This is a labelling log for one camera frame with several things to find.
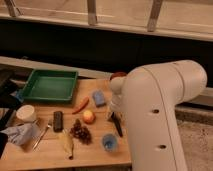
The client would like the white round container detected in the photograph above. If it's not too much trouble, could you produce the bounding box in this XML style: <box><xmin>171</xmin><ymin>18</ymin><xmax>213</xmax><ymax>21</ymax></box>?
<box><xmin>16</xmin><ymin>105</ymin><xmax>37</xmax><ymax>122</ymax></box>

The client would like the yellow banana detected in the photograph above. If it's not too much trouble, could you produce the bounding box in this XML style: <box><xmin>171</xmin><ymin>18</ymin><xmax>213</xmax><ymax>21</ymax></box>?
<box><xmin>58</xmin><ymin>130</ymin><xmax>74</xmax><ymax>160</ymax></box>

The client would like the dark grape bunch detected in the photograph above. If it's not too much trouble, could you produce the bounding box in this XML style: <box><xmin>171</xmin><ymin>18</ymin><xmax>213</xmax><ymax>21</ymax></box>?
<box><xmin>70</xmin><ymin>119</ymin><xmax>92</xmax><ymax>144</ymax></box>

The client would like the black handled dish brush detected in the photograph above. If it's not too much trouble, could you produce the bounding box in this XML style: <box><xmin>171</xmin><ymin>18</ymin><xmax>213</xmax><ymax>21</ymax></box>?
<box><xmin>111</xmin><ymin>112</ymin><xmax>123</xmax><ymax>137</ymax></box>

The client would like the green plastic tray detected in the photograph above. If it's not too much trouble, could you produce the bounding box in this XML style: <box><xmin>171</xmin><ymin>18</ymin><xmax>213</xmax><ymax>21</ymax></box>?
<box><xmin>22</xmin><ymin>70</ymin><xmax>78</xmax><ymax>103</ymax></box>

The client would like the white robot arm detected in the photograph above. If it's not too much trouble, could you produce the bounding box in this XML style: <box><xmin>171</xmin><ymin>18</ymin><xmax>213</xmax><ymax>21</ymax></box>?
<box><xmin>109</xmin><ymin>60</ymin><xmax>207</xmax><ymax>171</ymax></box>

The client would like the light blue cloth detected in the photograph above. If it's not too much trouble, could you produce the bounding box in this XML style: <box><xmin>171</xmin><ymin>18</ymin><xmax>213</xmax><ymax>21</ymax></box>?
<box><xmin>2</xmin><ymin>123</ymin><xmax>40</xmax><ymax>146</ymax></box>

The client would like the dark chocolate bar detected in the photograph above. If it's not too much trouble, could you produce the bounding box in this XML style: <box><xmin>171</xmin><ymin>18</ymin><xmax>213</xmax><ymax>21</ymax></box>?
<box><xmin>53</xmin><ymin>111</ymin><xmax>63</xmax><ymax>132</ymax></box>

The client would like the red bowl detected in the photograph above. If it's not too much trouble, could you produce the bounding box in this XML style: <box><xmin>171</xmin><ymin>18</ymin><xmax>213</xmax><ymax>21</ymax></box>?
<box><xmin>110</xmin><ymin>72</ymin><xmax>127</xmax><ymax>81</ymax></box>

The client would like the orange carrot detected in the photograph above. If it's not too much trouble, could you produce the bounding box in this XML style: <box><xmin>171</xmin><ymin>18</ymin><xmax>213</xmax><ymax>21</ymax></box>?
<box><xmin>72</xmin><ymin>97</ymin><xmax>89</xmax><ymax>114</ymax></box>

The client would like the blue sponge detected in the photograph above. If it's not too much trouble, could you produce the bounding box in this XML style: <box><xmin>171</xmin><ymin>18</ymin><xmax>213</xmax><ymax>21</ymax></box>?
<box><xmin>92</xmin><ymin>90</ymin><xmax>106</xmax><ymax>107</ymax></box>

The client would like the black chair at left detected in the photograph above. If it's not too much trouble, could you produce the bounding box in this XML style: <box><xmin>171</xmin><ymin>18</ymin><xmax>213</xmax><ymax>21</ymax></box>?
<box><xmin>0</xmin><ymin>69</ymin><xmax>21</xmax><ymax>158</ymax></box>

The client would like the metal spoon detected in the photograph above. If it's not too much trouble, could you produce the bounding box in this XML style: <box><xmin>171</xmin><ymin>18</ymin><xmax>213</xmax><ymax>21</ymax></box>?
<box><xmin>33</xmin><ymin>120</ymin><xmax>52</xmax><ymax>150</ymax></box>

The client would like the blue cup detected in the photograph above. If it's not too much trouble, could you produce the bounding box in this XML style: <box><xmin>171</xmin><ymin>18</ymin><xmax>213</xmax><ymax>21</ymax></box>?
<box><xmin>102</xmin><ymin>134</ymin><xmax>118</xmax><ymax>152</ymax></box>

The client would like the yellow apple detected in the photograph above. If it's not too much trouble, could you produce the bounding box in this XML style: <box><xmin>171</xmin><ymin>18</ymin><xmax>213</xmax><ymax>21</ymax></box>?
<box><xmin>83</xmin><ymin>110</ymin><xmax>96</xmax><ymax>124</ymax></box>

